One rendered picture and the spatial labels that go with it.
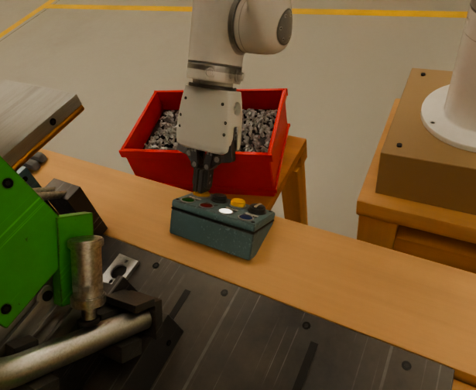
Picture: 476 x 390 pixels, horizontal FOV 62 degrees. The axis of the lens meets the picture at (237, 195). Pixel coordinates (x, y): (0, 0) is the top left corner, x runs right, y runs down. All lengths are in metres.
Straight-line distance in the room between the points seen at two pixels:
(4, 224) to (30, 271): 0.06
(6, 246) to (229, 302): 0.29
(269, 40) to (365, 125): 1.71
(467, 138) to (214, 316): 0.47
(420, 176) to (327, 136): 1.50
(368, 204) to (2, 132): 0.58
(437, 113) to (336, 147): 1.38
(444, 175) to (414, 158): 0.05
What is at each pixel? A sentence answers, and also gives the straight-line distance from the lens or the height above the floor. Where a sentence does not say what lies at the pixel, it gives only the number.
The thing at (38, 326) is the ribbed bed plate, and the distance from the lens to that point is 0.51.
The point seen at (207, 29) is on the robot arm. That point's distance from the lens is 0.61.
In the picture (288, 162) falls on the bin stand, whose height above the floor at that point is 0.80.
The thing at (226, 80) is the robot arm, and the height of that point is 1.10.
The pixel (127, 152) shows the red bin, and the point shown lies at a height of 0.92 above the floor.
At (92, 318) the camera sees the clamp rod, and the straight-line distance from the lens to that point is 0.49.
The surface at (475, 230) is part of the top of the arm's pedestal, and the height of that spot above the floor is 0.85.
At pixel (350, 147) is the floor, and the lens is 2.12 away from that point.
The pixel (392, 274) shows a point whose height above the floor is 0.90.
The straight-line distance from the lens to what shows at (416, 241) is 0.83.
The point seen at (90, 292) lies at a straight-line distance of 0.47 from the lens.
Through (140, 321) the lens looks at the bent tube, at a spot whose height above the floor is 0.97.
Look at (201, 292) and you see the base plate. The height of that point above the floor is 0.90.
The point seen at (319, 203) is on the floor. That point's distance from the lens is 1.85.
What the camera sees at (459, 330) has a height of 0.90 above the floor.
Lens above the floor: 1.41
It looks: 47 degrees down
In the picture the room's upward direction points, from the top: 14 degrees counter-clockwise
